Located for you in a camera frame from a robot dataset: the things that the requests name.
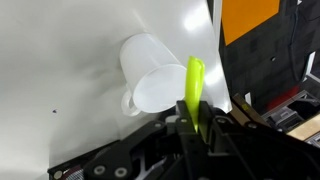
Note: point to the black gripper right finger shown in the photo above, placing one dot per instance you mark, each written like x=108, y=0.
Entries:
x=253, y=153

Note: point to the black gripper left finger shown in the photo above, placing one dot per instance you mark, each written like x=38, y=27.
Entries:
x=150, y=153

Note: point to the yellow sharpie marker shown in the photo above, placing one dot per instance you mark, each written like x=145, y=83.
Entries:
x=194, y=86

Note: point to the brown cardboard flap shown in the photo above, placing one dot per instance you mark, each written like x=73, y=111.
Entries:
x=248, y=111

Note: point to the black storage crate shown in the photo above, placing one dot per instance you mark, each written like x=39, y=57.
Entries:
x=290, y=111

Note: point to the light wooden board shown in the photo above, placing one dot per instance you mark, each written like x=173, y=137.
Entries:
x=305, y=128

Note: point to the orange floor mat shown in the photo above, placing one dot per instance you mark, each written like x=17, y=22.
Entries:
x=248, y=18

